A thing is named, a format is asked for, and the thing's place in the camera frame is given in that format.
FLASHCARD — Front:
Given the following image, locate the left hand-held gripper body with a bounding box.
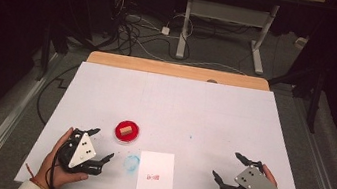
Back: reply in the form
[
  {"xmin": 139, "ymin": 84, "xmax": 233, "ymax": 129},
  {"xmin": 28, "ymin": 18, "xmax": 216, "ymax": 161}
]
[{"xmin": 55, "ymin": 126, "xmax": 108, "ymax": 178}]

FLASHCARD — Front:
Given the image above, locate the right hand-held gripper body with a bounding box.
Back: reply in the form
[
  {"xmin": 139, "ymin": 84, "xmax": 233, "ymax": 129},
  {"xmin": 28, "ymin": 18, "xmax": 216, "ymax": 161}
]
[{"xmin": 218, "ymin": 156, "xmax": 287, "ymax": 189}]

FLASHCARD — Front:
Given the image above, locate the red ink pad dish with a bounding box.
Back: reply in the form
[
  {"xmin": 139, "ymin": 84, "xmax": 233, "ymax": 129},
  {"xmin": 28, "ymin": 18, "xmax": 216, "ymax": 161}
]
[{"xmin": 112, "ymin": 118, "xmax": 142, "ymax": 145}]

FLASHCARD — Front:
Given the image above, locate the wooden stamp block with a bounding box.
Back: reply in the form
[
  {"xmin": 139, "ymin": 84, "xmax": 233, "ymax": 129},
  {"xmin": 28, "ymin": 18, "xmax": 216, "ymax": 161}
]
[{"xmin": 118, "ymin": 124, "xmax": 133, "ymax": 136}]

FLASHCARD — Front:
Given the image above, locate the person's left hand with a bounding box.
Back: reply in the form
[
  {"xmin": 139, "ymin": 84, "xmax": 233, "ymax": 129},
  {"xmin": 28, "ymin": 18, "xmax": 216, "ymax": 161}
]
[{"xmin": 32, "ymin": 122, "xmax": 96, "ymax": 189}]

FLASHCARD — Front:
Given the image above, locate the white paper sheet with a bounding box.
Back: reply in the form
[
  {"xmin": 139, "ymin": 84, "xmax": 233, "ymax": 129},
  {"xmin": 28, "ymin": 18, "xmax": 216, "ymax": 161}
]
[{"xmin": 135, "ymin": 148, "xmax": 180, "ymax": 189}]

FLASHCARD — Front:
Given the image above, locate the large white table cover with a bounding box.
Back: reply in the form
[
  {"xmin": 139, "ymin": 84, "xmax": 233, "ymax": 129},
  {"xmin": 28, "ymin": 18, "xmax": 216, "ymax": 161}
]
[{"xmin": 12, "ymin": 53, "xmax": 326, "ymax": 189}]

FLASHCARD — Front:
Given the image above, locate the black metal stand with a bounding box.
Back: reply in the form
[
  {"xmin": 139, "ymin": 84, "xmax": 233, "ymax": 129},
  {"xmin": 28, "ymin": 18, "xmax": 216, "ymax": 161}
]
[
  {"xmin": 35, "ymin": 21, "xmax": 74, "ymax": 86},
  {"xmin": 262, "ymin": 56, "xmax": 330, "ymax": 135}
]

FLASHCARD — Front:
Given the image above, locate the small white floor box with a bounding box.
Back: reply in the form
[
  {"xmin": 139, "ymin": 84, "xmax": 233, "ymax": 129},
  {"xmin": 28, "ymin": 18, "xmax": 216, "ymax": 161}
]
[{"xmin": 294, "ymin": 36, "xmax": 309, "ymax": 50}]

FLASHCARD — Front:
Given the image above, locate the black computer tower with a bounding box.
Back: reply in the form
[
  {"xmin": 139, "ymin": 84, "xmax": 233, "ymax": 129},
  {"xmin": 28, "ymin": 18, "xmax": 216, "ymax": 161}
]
[{"xmin": 104, "ymin": 0, "xmax": 128, "ymax": 36}]

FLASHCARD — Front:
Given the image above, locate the white-legged desk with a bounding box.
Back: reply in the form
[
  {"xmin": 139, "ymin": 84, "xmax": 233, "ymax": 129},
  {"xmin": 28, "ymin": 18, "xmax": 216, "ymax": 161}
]
[{"xmin": 160, "ymin": 0, "xmax": 327, "ymax": 84}]

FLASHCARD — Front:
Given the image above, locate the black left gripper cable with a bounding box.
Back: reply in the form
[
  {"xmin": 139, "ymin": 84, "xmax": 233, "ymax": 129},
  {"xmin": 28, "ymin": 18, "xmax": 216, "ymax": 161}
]
[{"xmin": 46, "ymin": 139, "xmax": 71, "ymax": 189}]

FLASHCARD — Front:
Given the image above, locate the red wrist bracelet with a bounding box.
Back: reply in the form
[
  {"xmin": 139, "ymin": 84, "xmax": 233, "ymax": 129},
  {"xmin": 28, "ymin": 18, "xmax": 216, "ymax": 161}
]
[{"xmin": 21, "ymin": 162, "xmax": 53, "ymax": 189}]

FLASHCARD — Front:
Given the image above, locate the long black floor cable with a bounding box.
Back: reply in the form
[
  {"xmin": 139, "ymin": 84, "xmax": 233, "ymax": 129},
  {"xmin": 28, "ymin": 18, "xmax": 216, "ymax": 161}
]
[{"xmin": 33, "ymin": 59, "xmax": 82, "ymax": 130}]

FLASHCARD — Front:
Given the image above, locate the white floor cable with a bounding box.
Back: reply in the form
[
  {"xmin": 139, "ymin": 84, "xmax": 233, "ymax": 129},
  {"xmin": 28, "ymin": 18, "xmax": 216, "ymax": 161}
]
[{"xmin": 120, "ymin": 13, "xmax": 255, "ymax": 77}]

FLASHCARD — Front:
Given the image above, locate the black floor cable bundle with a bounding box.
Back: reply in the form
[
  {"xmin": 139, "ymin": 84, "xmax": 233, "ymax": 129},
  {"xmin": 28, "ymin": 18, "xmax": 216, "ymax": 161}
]
[{"xmin": 107, "ymin": 0, "xmax": 202, "ymax": 66}]

